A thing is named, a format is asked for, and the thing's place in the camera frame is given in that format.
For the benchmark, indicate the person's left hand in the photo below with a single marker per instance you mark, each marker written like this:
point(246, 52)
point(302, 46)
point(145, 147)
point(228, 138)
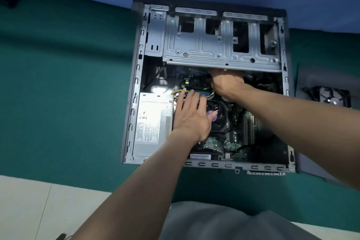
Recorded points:
point(191, 119)

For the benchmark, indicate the person's right hand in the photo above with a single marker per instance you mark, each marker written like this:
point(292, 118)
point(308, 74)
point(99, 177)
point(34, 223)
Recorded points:
point(227, 82)

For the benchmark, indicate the silver metal drive cage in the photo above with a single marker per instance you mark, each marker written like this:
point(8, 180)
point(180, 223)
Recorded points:
point(211, 51)

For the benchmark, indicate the silver power supply unit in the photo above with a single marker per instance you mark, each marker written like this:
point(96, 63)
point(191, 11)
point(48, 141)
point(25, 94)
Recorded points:
point(152, 127)

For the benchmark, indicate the desktop computer case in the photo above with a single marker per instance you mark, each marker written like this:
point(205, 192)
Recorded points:
point(135, 79)

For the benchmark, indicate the black side panel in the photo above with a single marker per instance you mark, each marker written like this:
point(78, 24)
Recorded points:
point(312, 76)

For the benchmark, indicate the hard drive with cables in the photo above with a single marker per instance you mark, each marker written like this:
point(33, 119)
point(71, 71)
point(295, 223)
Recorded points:
point(334, 96)

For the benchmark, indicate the person's left forearm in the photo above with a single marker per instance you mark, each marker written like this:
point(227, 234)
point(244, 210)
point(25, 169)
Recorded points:
point(135, 192)

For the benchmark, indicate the person's right forearm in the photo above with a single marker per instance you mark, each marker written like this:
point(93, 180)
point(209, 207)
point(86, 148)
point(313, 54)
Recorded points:
point(303, 130)

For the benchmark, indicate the person's white shirt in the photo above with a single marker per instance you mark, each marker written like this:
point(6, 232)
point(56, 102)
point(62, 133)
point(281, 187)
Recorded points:
point(225, 225)

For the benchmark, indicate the green floor mat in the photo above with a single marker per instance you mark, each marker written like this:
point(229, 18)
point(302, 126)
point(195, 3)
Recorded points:
point(56, 79)

